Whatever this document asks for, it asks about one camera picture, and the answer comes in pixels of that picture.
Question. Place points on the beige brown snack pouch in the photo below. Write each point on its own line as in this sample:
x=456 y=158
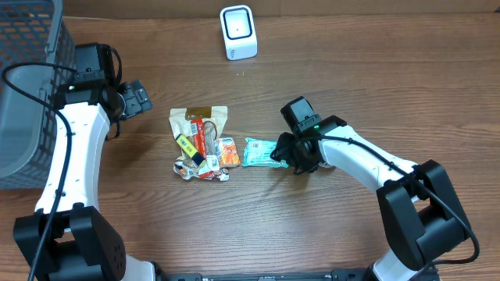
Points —
x=213 y=120

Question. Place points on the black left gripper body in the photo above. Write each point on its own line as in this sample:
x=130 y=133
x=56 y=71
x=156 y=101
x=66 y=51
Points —
x=135 y=100

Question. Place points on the grey plastic mesh basket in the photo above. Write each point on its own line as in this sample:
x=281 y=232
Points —
x=34 y=38

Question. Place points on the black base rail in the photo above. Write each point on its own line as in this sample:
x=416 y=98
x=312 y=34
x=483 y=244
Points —
x=265 y=277

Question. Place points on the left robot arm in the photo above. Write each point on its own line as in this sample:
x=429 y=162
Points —
x=67 y=238

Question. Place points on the silver red crinkled wrapper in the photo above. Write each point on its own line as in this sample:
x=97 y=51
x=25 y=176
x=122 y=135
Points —
x=187 y=169

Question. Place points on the teal orange tissue pack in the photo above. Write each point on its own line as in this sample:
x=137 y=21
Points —
x=257 y=153

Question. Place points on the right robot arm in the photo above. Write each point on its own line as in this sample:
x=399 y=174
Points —
x=420 y=210

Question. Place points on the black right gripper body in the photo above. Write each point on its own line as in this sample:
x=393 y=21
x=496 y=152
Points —
x=283 y=151

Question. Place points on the yellow highlighter marker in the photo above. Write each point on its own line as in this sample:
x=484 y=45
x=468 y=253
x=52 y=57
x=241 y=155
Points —
x=190 y=150

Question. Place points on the white barcode scanner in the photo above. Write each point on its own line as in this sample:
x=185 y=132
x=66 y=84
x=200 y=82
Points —
x=239 y=35

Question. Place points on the red snack stick packet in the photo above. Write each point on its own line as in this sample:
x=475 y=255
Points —
x=198 y=135

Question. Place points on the small orange snack packet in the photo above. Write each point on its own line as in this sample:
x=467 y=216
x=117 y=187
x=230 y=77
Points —
x=227 y=152

